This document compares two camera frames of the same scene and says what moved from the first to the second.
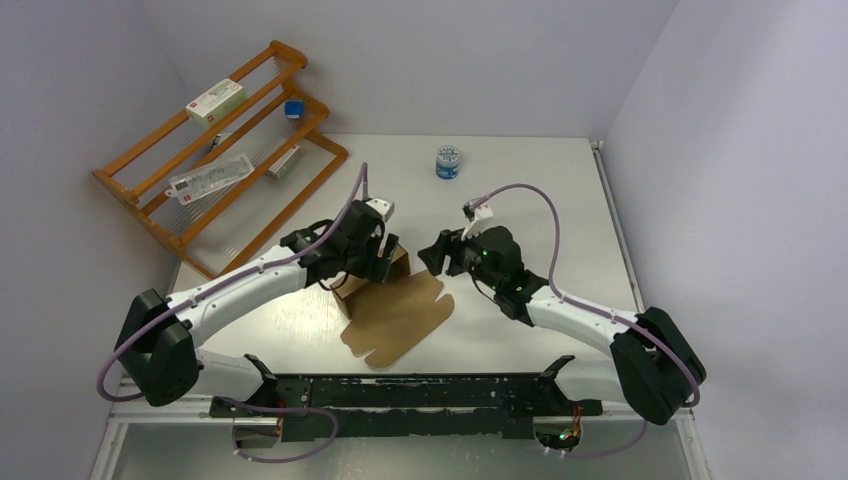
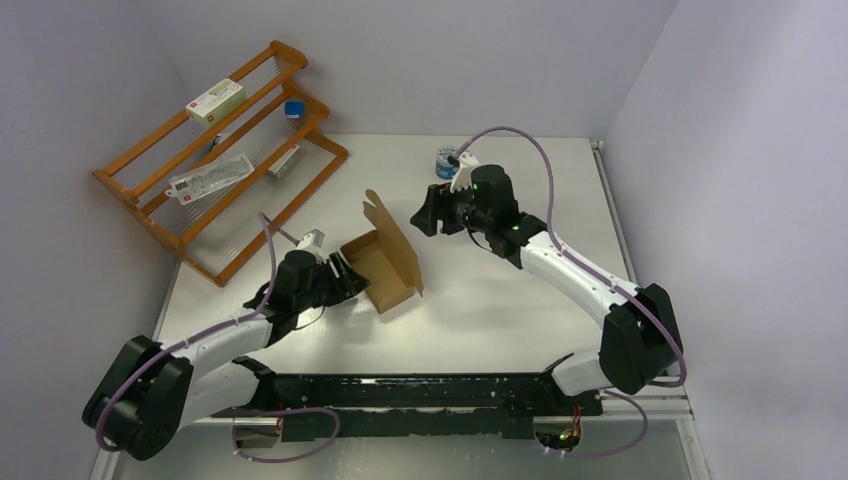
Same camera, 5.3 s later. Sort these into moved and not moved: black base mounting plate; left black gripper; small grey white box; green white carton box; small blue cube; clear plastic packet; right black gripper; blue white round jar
Moved: right black gripper; left black gripper
Not moved: green white carton box; small blue cube; black base mounting plate; clear plastic packet; small grey white box; blue white round jar
